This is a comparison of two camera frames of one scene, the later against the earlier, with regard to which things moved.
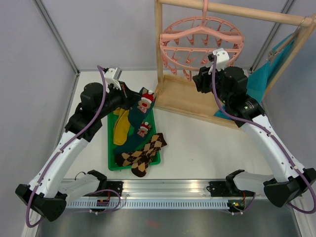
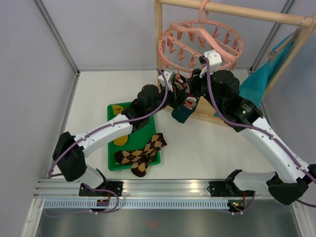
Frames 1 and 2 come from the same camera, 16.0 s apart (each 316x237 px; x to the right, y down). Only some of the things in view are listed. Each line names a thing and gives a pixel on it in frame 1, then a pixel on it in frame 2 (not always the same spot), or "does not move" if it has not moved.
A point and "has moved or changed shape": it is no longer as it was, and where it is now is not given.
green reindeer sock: [138, 111] has moved or changed shape
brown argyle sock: [153, 146] does not move
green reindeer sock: [141, 131] to [182, 113]
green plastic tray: [112, 166] does not move
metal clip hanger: [272, 52] does not move
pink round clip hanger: [185, 44] does not move
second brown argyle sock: [140, 165] does not move
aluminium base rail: [198, 190] does not move
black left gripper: [132, 96] to [177, 96]
